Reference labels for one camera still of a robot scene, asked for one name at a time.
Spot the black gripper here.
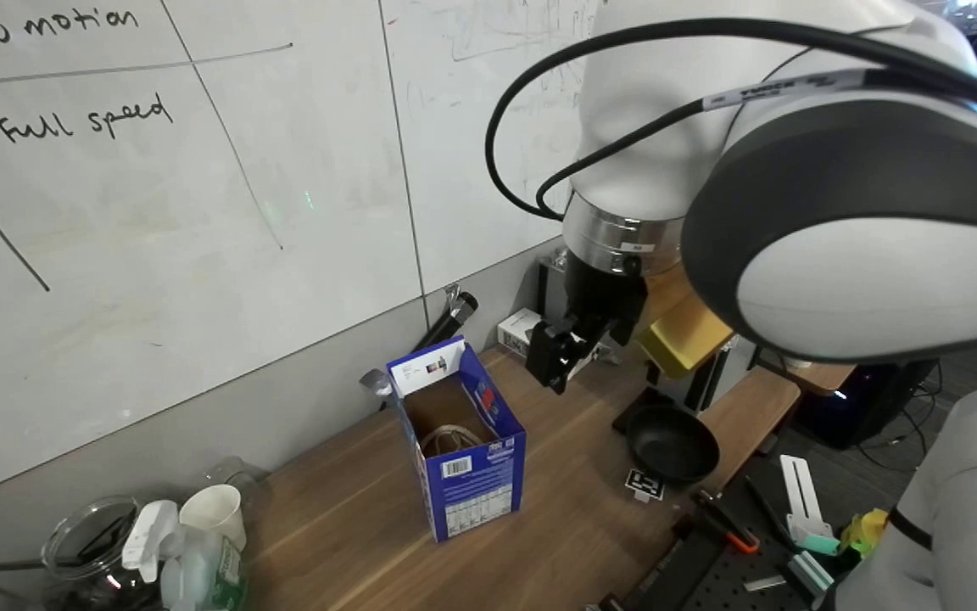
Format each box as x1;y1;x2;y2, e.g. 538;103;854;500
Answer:
521;247;650;396

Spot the thick white braided rope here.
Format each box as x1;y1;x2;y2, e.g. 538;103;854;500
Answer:
416;420;487;457

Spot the thin white rope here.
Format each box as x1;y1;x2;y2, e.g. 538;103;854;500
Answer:
425;431;480;457

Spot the blue cardboard snack box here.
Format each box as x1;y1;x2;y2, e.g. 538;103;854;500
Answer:
384;335;529;548

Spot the white product box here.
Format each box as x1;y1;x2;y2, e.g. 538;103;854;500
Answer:
494;304;549;364

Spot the black cylindrical bar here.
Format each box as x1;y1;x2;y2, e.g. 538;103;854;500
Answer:
415;287;480;355

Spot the black frying pan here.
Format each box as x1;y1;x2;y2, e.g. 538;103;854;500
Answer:
609;386;727;491

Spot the black white fiducial tag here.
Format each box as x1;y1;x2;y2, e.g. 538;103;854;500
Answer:
621;467;673;505

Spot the black base mat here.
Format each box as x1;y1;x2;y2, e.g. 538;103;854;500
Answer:
601;443;923;611

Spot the teal plastic part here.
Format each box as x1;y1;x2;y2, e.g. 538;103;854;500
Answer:
787;525;854;598

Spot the yellow plastic part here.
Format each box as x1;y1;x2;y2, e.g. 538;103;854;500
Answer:
842;505;891;555

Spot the white paper cup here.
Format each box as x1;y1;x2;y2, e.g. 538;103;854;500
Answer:
177;483;250;555

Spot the green spray bottle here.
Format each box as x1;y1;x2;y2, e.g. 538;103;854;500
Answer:
117;494;250;611

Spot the whiteboard with black writing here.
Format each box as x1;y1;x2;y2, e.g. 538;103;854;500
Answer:
0;0;429;509

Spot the clear glass jar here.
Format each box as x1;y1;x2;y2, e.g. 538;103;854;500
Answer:
36;491;143;611

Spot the gold wrist camera mount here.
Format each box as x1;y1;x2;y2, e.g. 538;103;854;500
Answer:
638;302;737;382

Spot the grey metal bracket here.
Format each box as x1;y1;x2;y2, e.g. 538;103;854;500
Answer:
357;368;398;399

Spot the black clamp orange handle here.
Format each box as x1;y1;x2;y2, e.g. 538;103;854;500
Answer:
686;484;762;559

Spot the white plastic bracket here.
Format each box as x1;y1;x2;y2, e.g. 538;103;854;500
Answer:
776;452;838;542

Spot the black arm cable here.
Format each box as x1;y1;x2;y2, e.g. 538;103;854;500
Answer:
480;13;977;219

